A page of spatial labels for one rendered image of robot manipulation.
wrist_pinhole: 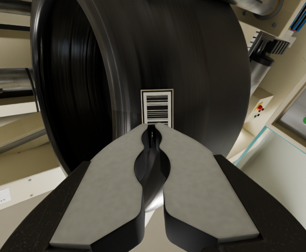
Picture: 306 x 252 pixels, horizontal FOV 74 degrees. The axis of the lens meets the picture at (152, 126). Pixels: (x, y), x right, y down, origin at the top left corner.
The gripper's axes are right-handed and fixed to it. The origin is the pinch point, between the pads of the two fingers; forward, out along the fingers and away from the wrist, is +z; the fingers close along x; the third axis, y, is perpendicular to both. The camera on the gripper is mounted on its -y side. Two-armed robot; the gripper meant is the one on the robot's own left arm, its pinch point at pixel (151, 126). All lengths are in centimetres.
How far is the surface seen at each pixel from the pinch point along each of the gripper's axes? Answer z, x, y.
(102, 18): 18.9, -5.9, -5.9
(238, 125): 21.9, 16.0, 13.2
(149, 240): 149, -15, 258
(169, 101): 12.1, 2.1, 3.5
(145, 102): 12.2, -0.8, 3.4
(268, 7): 35.6, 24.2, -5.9
